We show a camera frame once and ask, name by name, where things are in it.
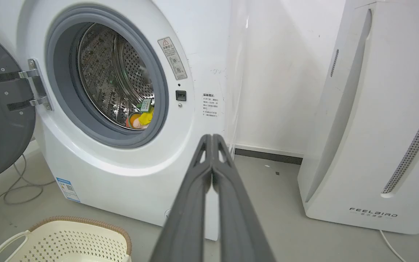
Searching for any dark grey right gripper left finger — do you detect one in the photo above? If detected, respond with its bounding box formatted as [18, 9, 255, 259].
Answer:
[149, 134, 213, 262]

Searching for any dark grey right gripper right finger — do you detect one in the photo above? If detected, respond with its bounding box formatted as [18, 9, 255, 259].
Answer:
[212, 134, 276, 262]

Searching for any colourful plush toy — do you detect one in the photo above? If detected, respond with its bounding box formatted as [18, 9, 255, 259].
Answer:
[125, 98, 155, 130]

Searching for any white front-load washing machine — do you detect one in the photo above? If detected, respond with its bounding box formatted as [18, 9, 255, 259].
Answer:
[0, 0, 232, 241]

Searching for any cream perforated laundry basket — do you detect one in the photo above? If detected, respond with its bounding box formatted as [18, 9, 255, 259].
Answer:
[0, 216, 133, 262]

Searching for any white Feelbird air purifier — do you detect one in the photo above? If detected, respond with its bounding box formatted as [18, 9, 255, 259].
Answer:
[298, 0, 419, 235]

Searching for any white power cable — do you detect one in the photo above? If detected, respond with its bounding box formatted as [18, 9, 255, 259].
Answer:
[379, 229, 406, 262]

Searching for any grey power cable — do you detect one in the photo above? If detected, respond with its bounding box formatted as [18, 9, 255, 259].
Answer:
[0, 154, 46, 251]

